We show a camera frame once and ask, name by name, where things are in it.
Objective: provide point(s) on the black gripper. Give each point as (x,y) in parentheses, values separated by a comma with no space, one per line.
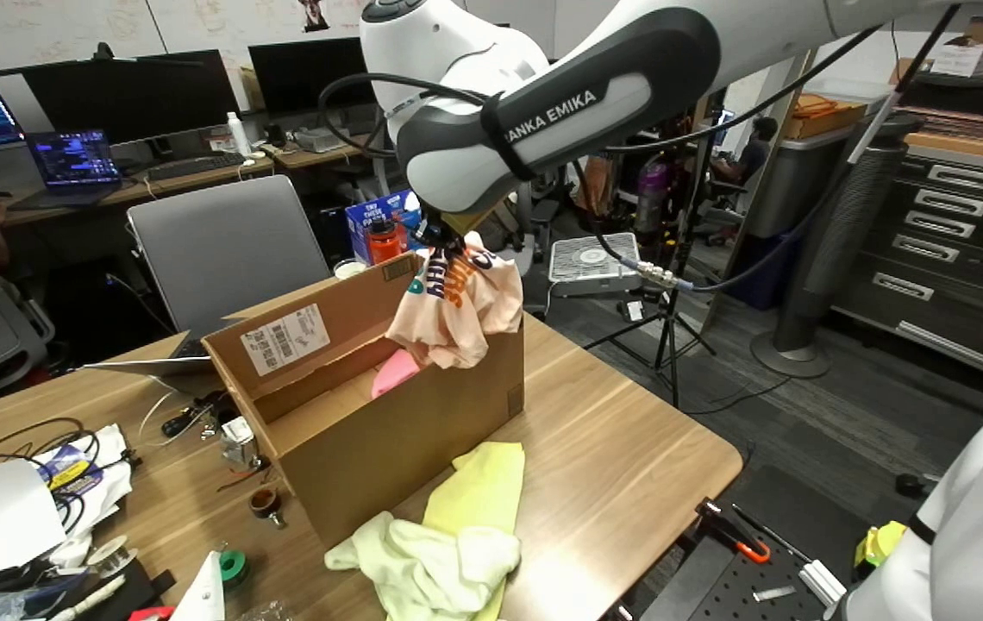
(441,237)

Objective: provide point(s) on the peach printed shirt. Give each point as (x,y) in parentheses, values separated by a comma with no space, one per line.
(456,324)

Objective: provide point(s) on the light green towel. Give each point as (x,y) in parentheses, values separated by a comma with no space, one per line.
(468,496)

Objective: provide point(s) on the blue printed box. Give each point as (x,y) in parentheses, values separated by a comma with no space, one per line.
(354,220)

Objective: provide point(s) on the open cardboard box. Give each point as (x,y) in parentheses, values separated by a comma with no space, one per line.
(373,461)

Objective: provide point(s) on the red bottle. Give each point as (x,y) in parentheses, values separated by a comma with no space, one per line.
(384,243)

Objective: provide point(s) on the white plastic tray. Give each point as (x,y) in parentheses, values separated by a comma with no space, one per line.
(593,264)

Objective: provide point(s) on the black tripod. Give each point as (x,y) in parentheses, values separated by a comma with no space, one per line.
(667,334)

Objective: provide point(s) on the long wooden desk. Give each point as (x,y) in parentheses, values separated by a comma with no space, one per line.
(184,179)

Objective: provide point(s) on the black hand tool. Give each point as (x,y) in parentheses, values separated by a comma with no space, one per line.
(197,416)

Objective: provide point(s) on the small brown object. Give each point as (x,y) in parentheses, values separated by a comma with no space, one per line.
(268,502)

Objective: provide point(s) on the dark blue bin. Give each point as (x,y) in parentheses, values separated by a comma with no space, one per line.
(767,272)

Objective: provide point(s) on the wide black computer monitor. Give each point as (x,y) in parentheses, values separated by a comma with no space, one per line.
(132,98)

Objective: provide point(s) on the open laptop with purple screen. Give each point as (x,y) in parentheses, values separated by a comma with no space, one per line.
(72,160)

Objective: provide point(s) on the green tape roll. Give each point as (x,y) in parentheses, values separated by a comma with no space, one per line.
(238,562)

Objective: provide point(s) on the orange black screwdriver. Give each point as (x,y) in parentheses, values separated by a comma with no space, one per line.
(744,539)

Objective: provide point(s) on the white triangular paper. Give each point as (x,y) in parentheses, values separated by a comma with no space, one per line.
(206,593)

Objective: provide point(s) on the black perforated board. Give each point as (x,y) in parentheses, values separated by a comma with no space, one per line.
(719,593)

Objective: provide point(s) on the small white block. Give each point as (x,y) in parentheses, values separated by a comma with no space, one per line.
(823,580)

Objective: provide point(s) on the dark drawer cabinet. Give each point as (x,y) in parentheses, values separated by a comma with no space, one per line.
(975,278)

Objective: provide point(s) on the yellow green object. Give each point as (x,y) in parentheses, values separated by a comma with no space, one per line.
(882,545)

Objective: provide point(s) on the wrist camera with orange mount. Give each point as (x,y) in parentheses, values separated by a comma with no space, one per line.
(477,214)

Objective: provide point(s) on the grey pedestal stand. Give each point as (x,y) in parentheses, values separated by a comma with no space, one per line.
(830,255)

